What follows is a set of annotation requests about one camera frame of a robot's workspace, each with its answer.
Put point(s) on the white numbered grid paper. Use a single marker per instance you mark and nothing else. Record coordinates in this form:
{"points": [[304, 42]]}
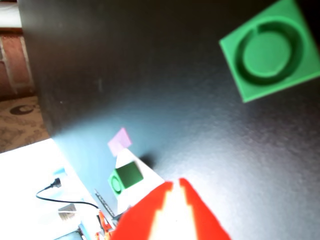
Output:
{"points": [[147, 186]]}

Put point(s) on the orange black bar clamp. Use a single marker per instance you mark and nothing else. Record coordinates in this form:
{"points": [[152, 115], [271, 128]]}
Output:
{"points": [[106, 226]]}

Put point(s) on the small grey box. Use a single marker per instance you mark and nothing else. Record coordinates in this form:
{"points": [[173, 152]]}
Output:
{"points": [[66, 211]]}

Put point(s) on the purple tape strip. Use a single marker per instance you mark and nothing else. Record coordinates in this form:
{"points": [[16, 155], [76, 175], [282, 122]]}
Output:
{"points": [[120, 141]]}

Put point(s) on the black toothed plastic strip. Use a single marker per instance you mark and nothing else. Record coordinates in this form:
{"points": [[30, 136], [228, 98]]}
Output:
{"points": [[103, 202]]}

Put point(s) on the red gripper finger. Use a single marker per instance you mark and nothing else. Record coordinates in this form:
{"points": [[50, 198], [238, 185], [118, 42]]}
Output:
{"points": [[140, 215], [205, 215]]}

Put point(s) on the green cube with O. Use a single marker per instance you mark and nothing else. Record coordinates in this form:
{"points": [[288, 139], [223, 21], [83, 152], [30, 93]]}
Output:
{"points": [[128, 176], [265, 55]]}

